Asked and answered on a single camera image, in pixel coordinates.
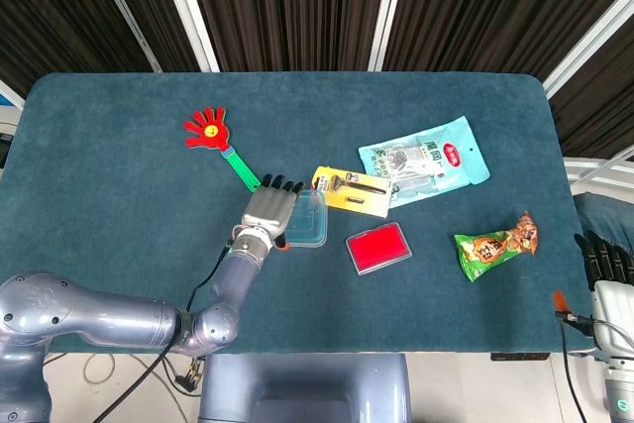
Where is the red hand clapper toy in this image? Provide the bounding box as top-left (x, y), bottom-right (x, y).
top-left (183, 105), bottom-right (264, 194)

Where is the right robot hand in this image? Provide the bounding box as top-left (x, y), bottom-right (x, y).
top-left (552, 231), bottom-right (634, 360)

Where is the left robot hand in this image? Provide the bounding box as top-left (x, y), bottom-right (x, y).
top-left (241, 173), bottom-right (304, 250)

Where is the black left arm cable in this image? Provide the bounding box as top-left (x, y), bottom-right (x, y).
top-left (91, 239), bottom-right (237, 423)

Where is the razor on yellow card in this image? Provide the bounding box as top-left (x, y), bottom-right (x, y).
top-left (310, 165), bottom-right (393, 219)

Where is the black plug adapter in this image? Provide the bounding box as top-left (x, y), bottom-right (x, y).
top-left (174, 357), bottom-right (205, 393)

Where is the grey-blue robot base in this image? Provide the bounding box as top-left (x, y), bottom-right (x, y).
top-left (197, 353), bottom-right (413, 423)

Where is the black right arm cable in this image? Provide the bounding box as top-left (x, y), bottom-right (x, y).
top-left (554, 311), bottom-right (590, 423)

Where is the teal table cloth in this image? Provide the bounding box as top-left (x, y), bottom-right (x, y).
top-left (0, 70), bottom-right (595, 356)

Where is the white and blue board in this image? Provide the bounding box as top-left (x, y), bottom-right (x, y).
top-left (0, 78), bottom-right (26, 112)

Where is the light blue wipes bag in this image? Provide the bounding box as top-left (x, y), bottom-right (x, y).
top-left (358, 115), bottom-right (491, 210)

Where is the white partition post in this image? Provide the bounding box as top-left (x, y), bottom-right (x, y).
top-left (367, 0), bottom-right (418, 72)
top-left (82, 0), bottom-right (163, 73)
top-left (152, 0), bottom-right (221, 73)
top-left (542, 0), bottom-right (634, 100)

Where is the white metal frame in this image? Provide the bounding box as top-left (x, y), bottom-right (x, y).
top-left (563, 145), bottom-right (634, 196)

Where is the green snack bag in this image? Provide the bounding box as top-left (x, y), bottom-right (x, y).
top-left (454, 210), bottom-right (540, 283)

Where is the red ink pad case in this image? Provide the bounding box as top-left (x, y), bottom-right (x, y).
top-left (345, 221), bottom-right (414, 276)

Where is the blue plastic tray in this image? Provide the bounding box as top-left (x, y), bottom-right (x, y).
top-left (285, 188), bottom-right (329, 245)

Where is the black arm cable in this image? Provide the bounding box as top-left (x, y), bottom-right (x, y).
top-left (91, 239), bottom-right (237, 423)
top-left (554, 311), bottom-right (590, 423)

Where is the black table bracket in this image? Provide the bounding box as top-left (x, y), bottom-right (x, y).
top-left (489, 352), bottom-right (550, 363)

